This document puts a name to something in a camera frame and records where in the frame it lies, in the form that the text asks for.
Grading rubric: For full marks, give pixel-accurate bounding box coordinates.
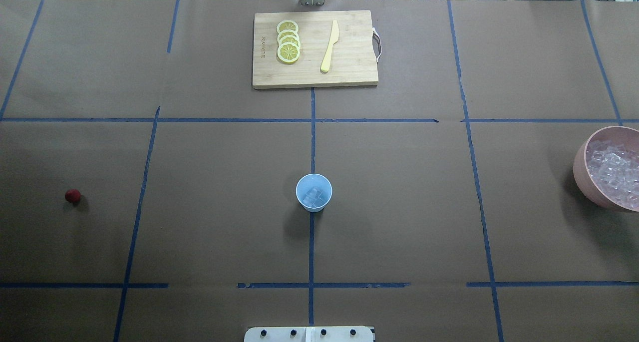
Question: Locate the ice cube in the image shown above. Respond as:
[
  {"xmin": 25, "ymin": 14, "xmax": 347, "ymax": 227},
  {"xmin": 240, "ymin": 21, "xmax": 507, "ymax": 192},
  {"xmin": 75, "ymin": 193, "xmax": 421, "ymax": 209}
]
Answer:
[
  {"xmin": 308, "ymin": 187, "xmax": 324, "ymax": 205},
  {"xmin": 302, "ymin": 189, "xmax": 321, "ymax": 208}
]

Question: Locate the red strawberry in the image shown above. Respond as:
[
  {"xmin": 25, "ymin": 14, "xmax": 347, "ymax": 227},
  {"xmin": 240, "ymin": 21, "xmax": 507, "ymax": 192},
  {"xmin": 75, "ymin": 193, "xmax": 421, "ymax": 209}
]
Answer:
[{"xmin": 64, "ymin": 189, "xmax": 82, "ymax": 205}]

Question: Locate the light blue cup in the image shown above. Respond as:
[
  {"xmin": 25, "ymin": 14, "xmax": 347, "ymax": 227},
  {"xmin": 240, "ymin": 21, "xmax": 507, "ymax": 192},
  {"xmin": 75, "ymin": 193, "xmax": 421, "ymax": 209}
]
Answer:
[{"xmin": 295, "ymin": 173, "xmax": 333, "ymax": 213}]

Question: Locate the clear ice cubes pile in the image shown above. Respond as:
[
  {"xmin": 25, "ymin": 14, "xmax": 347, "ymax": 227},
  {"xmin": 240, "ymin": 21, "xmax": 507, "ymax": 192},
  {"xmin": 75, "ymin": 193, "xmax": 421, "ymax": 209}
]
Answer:
[{"xmin": 585, "ymin": 140, "xmax": 639, "ymax": 209}]

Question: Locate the yellow plastic knife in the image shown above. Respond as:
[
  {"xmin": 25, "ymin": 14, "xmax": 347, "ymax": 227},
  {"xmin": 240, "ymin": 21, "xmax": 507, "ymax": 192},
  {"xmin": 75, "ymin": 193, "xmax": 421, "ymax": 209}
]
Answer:
[{"xmin": 320, "ymin": 20, "xmax": 340, "ymax": 74}]

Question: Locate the lemon slice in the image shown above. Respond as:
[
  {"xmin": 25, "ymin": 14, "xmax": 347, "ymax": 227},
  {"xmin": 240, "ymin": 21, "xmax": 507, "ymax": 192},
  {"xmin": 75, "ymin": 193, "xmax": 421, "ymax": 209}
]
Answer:
[
  {"xmin": 277, "ymin": 19, "xmax": 299, "ymax": 34},
  {"xmin": 278, "ymin": 35, "xmax": 301, "ymax": 48},
  {"xmin": 277, "ymin": 44, "xmax": 301, "ymax": 64},
  {"xmin": 278, "ymin": 29, "xmax": 301, "ymax": 44}
]

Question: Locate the pink bowl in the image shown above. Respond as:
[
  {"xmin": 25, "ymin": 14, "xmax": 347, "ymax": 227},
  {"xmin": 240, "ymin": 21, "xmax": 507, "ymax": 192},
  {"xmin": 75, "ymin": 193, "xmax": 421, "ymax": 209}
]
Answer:
[{"xmin": 573, "ymin": 126, "xmax": 638, "ymax": 213}]

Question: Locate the white camera post with base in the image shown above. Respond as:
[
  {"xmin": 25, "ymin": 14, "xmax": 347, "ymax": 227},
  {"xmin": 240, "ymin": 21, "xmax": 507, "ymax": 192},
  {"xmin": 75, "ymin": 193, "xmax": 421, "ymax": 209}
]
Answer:
[{"xmin": 244, "ymin": 326, "xmax": 376, "ymax": 342}]

